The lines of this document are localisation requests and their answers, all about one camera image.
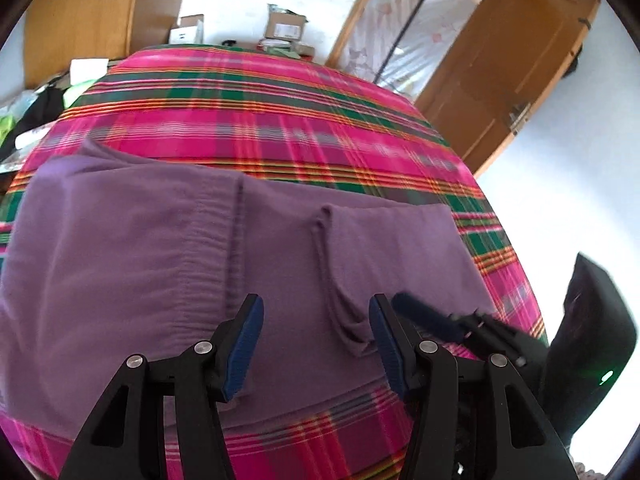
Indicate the white tissue pack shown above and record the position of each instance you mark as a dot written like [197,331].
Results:
[87,71]

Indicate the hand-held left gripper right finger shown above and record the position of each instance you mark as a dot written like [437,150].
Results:
[390,345]

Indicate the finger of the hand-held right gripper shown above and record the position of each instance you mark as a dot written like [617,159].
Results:
[430,317]
[492,335]

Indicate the black cloth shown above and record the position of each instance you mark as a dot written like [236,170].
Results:
[42,110]

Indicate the green tissue pack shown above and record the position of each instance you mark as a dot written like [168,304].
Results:
[77,92]

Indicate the pink plaid blanket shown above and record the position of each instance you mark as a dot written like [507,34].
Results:
[275,110]

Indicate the purple sweater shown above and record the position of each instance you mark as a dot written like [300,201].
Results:
[150,260]

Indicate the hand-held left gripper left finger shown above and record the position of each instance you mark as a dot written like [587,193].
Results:
[245,345]

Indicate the wooden wardrobe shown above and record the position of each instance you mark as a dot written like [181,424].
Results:
[80,15]

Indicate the brown cardboard box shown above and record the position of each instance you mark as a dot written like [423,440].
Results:
[285,25]

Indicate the folding table with printed top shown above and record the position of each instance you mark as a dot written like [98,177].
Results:
[9,164]

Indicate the white tube packet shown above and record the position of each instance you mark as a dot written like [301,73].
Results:
[35,135]

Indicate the white cardboard box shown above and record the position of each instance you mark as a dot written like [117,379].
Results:
[187,32]

